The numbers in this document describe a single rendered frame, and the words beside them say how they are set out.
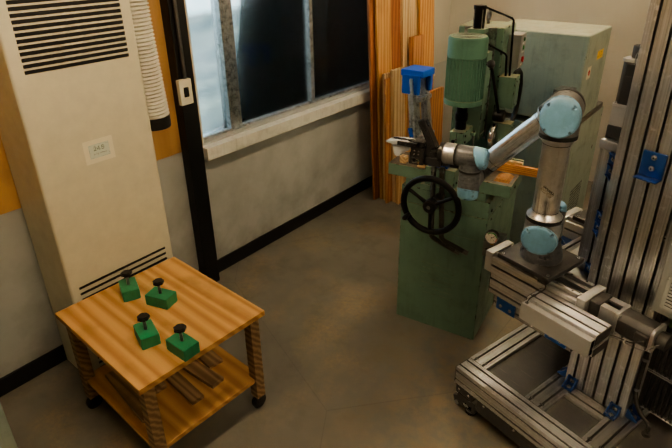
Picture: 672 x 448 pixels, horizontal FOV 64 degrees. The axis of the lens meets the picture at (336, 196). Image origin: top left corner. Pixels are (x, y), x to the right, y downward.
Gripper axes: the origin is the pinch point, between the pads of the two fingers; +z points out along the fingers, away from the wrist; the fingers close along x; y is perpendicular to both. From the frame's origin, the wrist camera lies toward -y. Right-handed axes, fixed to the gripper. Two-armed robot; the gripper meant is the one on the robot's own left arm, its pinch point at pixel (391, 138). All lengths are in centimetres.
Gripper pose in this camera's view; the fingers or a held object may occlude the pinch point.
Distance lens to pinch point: 199.0
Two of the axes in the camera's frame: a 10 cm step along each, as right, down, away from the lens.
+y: -0.5, 9.5, 3.2
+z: -8.8, -1.9, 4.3
